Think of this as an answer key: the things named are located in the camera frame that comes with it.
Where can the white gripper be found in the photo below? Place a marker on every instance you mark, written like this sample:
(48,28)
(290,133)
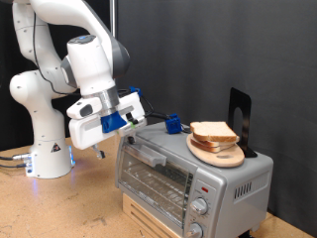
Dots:
(85,132)

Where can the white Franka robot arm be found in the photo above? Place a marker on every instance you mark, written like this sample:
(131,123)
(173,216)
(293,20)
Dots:
(43,125)

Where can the silver oven knob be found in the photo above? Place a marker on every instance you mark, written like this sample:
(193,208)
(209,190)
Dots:
(194,230)
(199,206)

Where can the black metal bookend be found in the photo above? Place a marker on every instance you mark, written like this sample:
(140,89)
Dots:
(247,109)

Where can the vertical metal pole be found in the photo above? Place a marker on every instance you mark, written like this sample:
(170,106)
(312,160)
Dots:
(113,16)

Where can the wooden crate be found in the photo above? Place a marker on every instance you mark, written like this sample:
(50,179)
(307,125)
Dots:
(142,214)

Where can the metal spatula with blue block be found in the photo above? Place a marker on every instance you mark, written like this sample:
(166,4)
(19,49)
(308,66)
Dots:
(173,125)

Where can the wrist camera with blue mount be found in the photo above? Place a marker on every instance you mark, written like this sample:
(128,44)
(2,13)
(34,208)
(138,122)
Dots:
(112,121)

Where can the round wooden cutting board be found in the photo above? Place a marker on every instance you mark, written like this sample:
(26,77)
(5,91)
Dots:
(224,159)

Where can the silver toaster oven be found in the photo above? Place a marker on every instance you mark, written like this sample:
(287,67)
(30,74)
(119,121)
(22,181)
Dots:
(231,178)

